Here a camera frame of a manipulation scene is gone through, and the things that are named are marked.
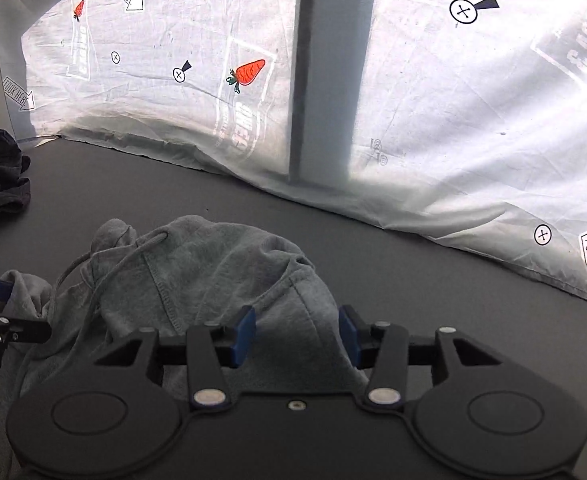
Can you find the grey zip hoodie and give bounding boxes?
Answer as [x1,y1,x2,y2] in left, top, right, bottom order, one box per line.
[0,215,374,480]

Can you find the white printed curtain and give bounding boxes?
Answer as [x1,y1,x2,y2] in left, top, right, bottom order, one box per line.
[0,0,587,311]

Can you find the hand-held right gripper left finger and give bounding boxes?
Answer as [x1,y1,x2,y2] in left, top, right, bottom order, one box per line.
[93,304,258,412]

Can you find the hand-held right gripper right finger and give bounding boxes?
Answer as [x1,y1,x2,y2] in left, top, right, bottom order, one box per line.
[338,304,505,412]

